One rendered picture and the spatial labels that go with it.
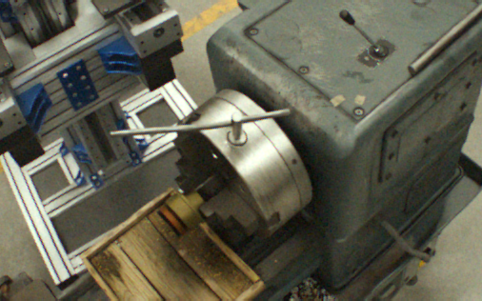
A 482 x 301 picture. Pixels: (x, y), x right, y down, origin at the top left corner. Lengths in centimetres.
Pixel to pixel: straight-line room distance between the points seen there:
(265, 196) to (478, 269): 141
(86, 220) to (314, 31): 138
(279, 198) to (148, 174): 127
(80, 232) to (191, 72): 104
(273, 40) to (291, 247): 49
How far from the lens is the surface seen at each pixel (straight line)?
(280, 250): 152
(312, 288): 180
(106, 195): 249
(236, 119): 116
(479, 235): 257
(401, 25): 141
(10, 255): 278
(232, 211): 130
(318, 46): 135
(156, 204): 159
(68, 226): 248
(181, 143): 129
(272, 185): 125
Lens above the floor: 223
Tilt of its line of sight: 55 degrees down
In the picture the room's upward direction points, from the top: 11 degrees counter-clockwise
